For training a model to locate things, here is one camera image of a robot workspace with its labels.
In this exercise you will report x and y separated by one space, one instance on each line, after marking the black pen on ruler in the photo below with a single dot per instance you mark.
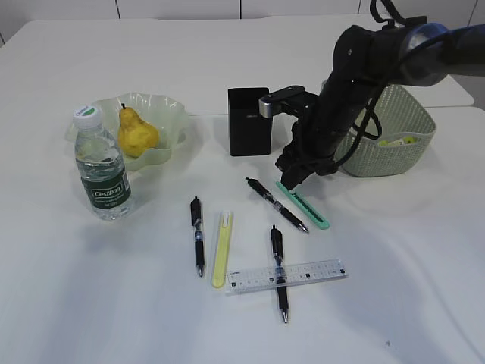
278 254

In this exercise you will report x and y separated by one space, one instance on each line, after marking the yellow utility knife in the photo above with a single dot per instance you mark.
222 248

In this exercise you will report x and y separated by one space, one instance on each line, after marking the black square pen holder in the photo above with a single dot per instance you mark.
250 134

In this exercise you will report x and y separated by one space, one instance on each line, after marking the clear plastic water bottle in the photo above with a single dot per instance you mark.
101 166

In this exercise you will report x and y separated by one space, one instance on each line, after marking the green plastic woven basket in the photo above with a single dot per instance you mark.
400 114

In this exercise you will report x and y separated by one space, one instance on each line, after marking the yellow pear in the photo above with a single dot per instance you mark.
135 135

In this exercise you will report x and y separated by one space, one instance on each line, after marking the clear plastic ruler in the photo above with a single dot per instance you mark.
259 279

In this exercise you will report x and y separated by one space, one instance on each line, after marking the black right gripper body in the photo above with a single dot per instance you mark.
361 59

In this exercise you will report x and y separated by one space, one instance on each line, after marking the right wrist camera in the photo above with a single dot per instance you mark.
292 100

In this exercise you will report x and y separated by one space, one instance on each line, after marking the black pen upper middle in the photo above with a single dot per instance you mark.
278 206

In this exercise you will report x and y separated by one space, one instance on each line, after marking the yellow waste paper package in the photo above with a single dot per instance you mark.
404 140

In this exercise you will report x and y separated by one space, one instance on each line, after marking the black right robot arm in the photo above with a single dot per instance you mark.
428 54

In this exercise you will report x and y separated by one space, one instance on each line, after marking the green wavy glass plate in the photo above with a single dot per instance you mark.
167 115

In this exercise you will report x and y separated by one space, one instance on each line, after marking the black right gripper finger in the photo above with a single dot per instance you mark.
293 174

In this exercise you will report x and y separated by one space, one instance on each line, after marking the green utility knife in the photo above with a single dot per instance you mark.
310 212

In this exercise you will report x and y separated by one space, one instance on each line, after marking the black pen left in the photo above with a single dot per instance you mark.
196 218

